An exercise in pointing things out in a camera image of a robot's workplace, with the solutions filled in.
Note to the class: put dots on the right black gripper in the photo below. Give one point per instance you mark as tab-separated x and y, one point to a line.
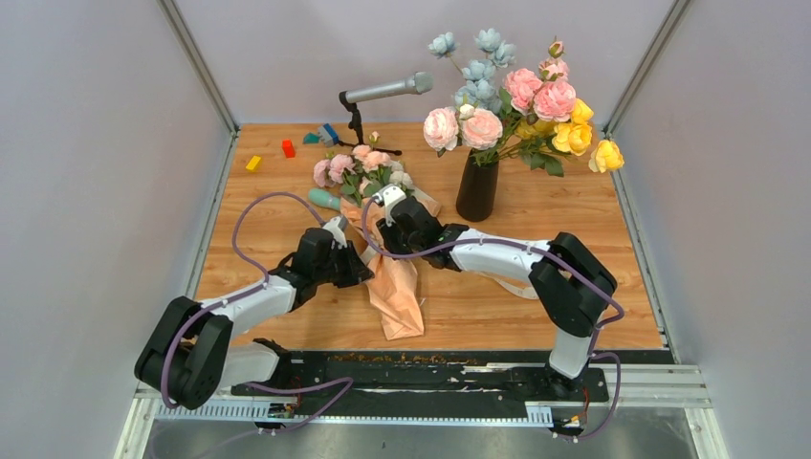
390	233

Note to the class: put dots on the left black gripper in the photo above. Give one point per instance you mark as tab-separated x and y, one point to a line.
358	270

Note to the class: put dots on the peach paper bouquet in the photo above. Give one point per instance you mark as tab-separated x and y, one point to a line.
354	177

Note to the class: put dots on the beige ribbon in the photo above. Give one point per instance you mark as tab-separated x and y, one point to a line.
523	292

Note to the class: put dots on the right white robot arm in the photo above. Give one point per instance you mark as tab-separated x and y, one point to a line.
572	285

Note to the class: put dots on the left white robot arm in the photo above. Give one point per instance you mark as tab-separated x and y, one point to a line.
189	356

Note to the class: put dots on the black vase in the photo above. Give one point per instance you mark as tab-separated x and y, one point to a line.
476	195

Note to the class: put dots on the flowers in vase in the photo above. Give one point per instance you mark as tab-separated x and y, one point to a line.
535	115

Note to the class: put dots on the teal toy microphone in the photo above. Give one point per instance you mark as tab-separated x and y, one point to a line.
324	199

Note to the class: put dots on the black microphone tripod stand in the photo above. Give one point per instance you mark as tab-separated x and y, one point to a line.
355	124

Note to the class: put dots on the red block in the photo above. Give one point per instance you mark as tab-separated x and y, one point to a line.
288	149

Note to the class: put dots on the teal block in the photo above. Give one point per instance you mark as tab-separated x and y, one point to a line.
311	138

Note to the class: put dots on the yellow block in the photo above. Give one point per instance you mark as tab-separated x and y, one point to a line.
253	164

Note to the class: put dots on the silver microphone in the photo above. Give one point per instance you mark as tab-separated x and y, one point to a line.
416	84

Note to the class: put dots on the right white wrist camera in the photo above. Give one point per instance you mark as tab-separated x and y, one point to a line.
387	198

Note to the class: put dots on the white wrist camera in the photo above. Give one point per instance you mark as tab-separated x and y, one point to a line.
337	227
387	198

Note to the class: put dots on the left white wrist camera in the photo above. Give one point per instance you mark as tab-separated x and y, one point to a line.
337	227

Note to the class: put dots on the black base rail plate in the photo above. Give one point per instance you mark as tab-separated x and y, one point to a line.
464	384

